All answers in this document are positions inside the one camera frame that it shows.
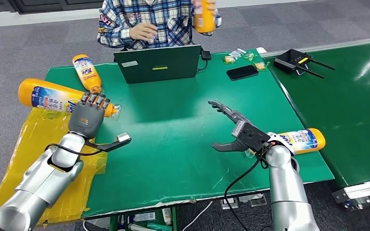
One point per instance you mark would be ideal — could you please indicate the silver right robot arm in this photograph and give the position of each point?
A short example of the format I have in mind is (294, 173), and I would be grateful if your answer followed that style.
(287, 191)

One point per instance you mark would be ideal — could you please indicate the white labelled tube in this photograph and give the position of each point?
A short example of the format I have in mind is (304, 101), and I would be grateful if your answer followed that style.
(145, 216)

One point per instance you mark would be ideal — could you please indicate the orange Tide detergent bottle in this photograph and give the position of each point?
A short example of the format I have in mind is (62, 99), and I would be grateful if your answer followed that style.
(86, 71)
(44, 95)
(306, 140)
(202, 19)

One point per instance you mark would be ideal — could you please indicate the person's left hand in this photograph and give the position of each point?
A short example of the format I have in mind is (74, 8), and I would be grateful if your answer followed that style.
(213, 4)

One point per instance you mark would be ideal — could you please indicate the green conveyor belt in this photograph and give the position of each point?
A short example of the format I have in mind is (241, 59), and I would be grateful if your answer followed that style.
(347, 111)

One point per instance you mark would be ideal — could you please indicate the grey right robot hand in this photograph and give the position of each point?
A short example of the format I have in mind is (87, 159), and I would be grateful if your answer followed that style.
(252, 137)

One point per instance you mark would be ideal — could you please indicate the dark green laptop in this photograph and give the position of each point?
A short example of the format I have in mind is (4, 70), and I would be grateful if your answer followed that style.
(159, 65)

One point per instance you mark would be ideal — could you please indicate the green table mat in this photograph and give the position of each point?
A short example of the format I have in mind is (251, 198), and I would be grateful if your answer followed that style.
(178, 143)

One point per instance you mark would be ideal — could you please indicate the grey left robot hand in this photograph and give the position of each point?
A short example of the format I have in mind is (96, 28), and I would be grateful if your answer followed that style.
(86, 119)

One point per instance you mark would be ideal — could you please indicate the yellow plastic sheet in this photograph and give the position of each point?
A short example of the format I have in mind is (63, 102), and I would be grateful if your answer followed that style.
(15, 150)

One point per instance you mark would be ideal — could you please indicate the black router with antennas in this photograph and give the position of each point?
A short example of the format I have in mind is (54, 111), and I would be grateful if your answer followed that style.
(288, 59)

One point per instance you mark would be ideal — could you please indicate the small white bottle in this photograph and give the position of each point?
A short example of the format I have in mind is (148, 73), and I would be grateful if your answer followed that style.
(166, 216)

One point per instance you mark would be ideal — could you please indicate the clear snack packet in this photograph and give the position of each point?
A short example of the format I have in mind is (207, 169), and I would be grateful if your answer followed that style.
(237, 53)

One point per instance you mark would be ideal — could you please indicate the person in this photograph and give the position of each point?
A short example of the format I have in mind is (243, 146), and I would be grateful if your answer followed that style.
(166, 22)

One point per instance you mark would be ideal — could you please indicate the orange snack packet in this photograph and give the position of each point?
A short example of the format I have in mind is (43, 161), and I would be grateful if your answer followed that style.
(229, 59)
(260, 66)

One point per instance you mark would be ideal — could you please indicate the black smartphone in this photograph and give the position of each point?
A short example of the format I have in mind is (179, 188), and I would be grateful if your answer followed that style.
(242, 72)

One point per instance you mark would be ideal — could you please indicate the black power adapter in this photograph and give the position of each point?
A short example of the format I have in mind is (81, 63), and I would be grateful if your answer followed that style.
(206, 55)

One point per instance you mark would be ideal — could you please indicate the floor socket plate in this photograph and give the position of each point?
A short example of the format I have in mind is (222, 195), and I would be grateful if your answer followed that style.
(229, 203)
(257, 201)

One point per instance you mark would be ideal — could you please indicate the person's right hand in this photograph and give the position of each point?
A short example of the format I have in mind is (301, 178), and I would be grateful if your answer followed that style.
(143, 32)

